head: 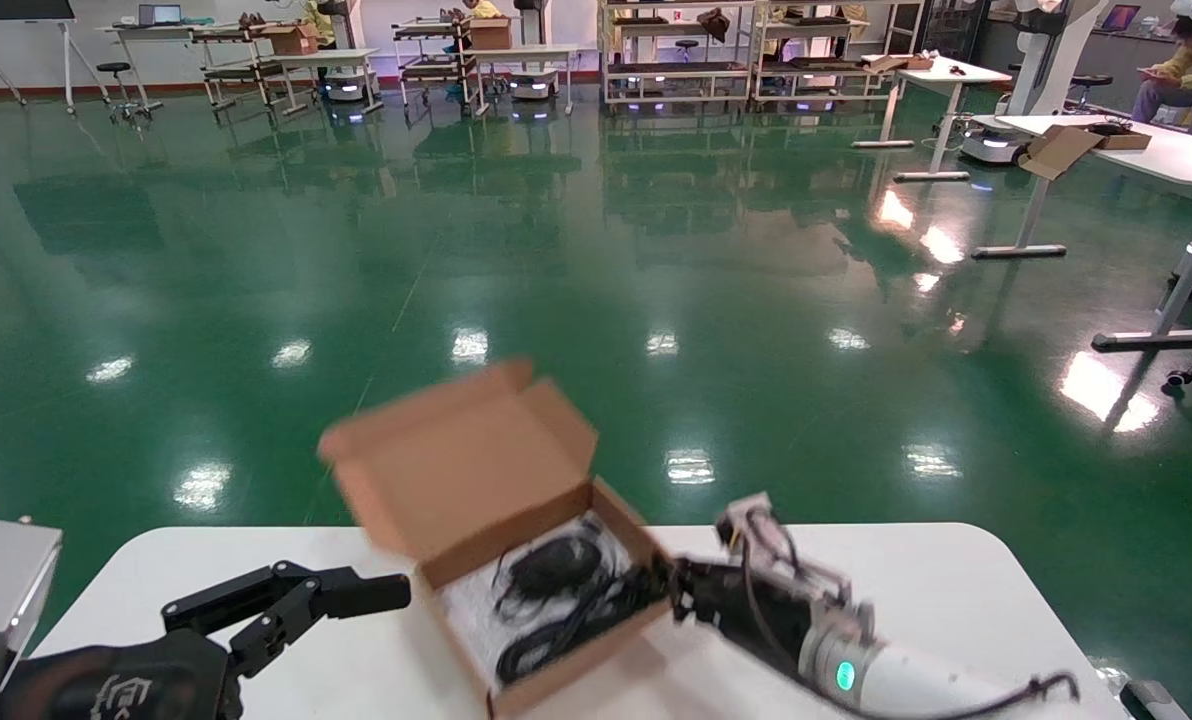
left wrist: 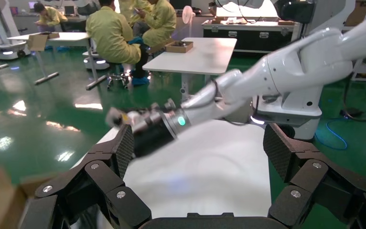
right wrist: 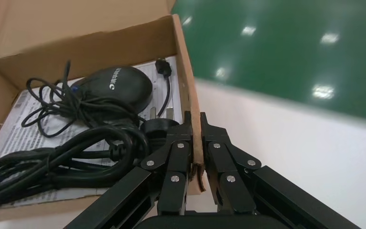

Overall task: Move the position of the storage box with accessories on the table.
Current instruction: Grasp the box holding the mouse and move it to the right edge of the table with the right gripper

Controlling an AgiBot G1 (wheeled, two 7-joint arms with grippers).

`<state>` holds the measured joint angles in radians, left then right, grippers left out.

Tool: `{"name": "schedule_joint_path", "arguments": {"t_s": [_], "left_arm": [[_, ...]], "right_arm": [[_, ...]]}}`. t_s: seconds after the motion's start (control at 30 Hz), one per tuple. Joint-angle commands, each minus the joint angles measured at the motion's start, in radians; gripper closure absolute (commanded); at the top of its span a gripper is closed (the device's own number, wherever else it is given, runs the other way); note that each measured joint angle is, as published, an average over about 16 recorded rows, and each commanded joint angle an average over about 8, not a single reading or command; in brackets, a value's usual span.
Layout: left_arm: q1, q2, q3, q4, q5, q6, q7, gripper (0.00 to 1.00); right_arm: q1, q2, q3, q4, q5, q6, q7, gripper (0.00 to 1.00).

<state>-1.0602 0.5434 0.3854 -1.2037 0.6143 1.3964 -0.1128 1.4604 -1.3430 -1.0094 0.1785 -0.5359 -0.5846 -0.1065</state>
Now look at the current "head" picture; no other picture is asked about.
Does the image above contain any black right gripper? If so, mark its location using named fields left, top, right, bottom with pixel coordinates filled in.
left=596, top=558, right=862, bottom=691

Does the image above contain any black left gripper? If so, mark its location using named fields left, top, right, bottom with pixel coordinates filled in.
left=0, top=560, right=413, bottom=720

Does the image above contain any brown cardboard storage box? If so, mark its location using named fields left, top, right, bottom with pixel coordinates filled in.
left=317, top=357, right=679, bottom=720

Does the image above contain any open brown cardboard box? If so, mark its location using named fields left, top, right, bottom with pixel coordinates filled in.
left=1017, top=121, right=1153, bottom=182

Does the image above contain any black computer mouse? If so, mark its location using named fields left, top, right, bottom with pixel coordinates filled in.
left=506, top=535, right=609, bottom=603

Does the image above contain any white shelf rack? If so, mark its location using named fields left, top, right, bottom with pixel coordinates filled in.
left=750, top=0, right=925, bottom=109
left=599, top=0, right=759, bottom=108

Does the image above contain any metal trolley rack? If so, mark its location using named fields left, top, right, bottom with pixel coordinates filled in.
left=392, top=13, right=489, bottom=118
left=190, top=13, right=289, bottom=128

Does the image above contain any black wheeled stool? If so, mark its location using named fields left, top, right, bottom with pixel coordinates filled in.
left=95, top=61, right=154, bottom=127

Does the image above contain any white standing robot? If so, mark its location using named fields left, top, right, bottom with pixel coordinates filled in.
left=959, top=0, right=1109, bottom=167

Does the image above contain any black round stool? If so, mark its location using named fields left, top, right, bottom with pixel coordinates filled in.
left=1069, top=74, right=1114, bottom=113

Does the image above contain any large white desk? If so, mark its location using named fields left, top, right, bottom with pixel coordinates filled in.
left=970, top=113, right=1192, bottom=353

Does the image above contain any black screen on tripod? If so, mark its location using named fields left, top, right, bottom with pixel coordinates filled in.
left=0, top=0, right=79, bottom=118

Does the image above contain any seated person with white helmet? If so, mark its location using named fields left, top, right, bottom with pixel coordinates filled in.
left=1130, top=0, right=1192, bottom=141

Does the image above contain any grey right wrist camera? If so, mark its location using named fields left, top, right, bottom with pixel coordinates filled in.
left=713, top=491, right=805, bottom=573

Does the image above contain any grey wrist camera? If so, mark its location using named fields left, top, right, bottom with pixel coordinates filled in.
left=0, top=517, right=63, bottom=693
left=713, top=491, right=805, bottom=573

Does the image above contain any thick black power cord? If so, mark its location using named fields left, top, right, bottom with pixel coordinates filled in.
left=494, top=570, right=659, bottom=688

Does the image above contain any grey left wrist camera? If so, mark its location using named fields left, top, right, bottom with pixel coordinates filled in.
left=0, top=517, right=63, bottom=693

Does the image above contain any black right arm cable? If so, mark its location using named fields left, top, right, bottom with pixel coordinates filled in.
left=941, top=671, right=1083, bottom=720

